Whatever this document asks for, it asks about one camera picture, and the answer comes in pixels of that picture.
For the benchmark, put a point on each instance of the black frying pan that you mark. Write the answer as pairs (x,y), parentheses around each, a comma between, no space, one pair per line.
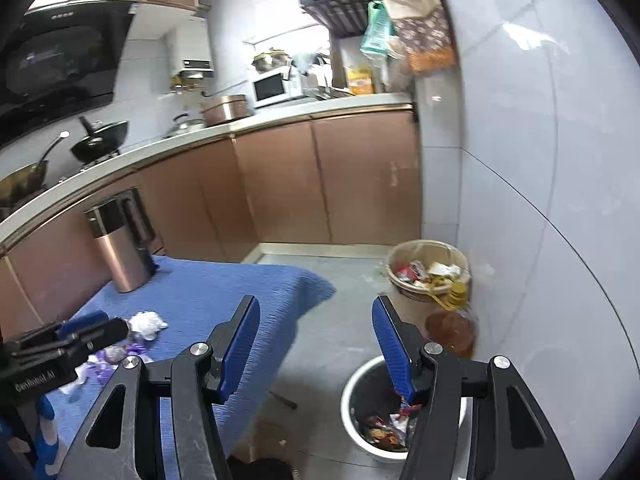
(100,142)

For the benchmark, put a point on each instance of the patterned fabric bag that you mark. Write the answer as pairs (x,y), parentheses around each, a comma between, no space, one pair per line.
(425,35)

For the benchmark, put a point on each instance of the blue tablecloth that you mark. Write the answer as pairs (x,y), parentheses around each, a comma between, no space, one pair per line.
(210,290)

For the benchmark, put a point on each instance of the copper cooking pot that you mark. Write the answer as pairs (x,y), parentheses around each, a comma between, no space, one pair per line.
(225,112)

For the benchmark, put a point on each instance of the brown kitchen cabinet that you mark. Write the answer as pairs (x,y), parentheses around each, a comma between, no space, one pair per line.
(365,180)

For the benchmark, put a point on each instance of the white microwave oven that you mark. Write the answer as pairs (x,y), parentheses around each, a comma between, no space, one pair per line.
(272,89)

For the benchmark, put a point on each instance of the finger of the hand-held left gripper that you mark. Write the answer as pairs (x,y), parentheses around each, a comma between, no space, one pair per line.
(82,321)
(102,335)

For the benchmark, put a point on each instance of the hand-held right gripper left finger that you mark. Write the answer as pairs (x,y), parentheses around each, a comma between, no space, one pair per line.
(237,350)

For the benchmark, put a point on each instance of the colourful snack wrapper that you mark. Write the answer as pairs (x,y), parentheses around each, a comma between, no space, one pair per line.
(387,430)

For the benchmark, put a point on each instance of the steel pot with lid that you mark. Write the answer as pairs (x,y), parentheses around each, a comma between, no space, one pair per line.
(270,61)

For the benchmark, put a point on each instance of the white water heater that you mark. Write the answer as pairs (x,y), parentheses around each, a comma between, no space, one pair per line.
(192,42)

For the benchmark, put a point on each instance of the white waste bin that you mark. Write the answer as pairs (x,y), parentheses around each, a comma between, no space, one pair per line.
(360,440)

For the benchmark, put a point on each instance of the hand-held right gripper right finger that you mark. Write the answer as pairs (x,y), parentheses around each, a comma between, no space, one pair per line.
(395,355)

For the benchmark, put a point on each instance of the red snack wrapper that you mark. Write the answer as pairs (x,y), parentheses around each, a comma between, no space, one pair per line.
(411,272)

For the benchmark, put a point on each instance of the yellow food package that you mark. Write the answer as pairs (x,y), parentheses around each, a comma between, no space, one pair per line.
(361,80)

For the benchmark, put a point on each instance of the white tissue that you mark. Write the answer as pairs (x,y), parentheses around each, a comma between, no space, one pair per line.
(147,322)

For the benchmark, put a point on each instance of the white kitchen countertop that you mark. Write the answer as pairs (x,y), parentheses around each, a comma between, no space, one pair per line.
(150,152)

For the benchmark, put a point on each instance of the crumpled white paper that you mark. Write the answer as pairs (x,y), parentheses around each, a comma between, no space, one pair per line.
(445,270)

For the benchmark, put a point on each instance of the beige waste bin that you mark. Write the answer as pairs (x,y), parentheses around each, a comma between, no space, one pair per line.
(400,294)

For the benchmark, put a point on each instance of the black range hood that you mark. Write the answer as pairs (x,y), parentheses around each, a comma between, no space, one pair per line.
(60,60)

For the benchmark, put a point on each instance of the cooking oil bottle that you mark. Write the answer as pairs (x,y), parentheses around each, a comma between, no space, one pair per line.
(452,330)

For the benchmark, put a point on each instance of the copper electric kettle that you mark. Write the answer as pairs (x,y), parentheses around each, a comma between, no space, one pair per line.
(120,255)

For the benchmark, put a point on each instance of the green plastic bag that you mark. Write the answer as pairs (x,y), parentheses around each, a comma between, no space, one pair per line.
(376,30)

